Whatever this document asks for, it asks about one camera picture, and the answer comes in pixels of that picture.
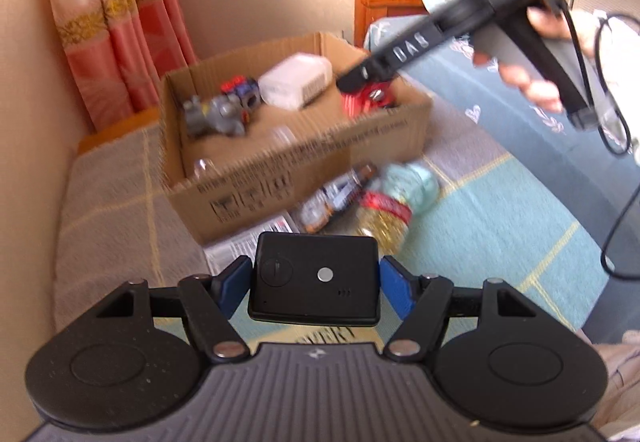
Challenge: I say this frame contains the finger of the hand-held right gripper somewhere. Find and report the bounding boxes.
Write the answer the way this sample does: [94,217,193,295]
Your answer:
[336,53,401,94]

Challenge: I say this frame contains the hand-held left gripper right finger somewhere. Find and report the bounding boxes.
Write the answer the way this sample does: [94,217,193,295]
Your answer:
[379,256,538,363]

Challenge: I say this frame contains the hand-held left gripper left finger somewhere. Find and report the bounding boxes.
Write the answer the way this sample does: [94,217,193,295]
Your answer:
[95,256,252,364]

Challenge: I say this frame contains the red packet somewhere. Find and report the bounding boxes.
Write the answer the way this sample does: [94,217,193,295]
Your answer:
[341,78,401,119]

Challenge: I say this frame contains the white plastic bottle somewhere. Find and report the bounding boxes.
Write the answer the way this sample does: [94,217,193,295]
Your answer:
[257,53,333,110]

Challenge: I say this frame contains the black electronic device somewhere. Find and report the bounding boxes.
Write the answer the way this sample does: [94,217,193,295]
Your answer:
[248,232,381,328]

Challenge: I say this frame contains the cardboard box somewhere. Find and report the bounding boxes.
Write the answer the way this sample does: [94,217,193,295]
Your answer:
[159,32,435,245]

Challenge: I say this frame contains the purple toy train red wheels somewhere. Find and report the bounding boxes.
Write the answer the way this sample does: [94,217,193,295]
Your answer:
[220,78,262,115]

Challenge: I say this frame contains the clear plastic jar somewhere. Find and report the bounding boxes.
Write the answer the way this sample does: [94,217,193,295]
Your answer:
[192,126,297,180]

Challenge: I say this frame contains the person's right hand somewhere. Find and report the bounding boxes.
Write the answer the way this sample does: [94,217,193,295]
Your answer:
[472,6,576,115]

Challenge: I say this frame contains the white printed paper leaflet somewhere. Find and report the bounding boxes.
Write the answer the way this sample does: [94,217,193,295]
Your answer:
[204,216,297,283]

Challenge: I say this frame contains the jar of yellow capsules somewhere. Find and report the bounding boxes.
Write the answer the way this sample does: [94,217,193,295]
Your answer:
[357,192,416,253]

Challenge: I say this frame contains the teal plastic case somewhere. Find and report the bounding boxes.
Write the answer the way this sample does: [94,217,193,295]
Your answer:
[382,162,441,215]

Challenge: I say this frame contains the small clear bottle dark cap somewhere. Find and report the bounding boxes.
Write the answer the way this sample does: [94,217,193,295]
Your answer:
[297,166,378,233]

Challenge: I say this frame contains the teal floral bed sheet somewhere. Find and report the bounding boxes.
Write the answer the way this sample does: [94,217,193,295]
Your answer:
[364,17,640,243]

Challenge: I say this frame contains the person's leg light trousers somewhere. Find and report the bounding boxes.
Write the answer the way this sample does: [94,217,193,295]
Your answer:
[589,329,640,442]

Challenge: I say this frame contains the pink patterned curtain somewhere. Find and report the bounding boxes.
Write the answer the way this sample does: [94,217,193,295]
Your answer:
[39,0,198,133]

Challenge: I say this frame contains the black cable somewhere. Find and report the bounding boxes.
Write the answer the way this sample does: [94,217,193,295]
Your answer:
[562,4,640,280]

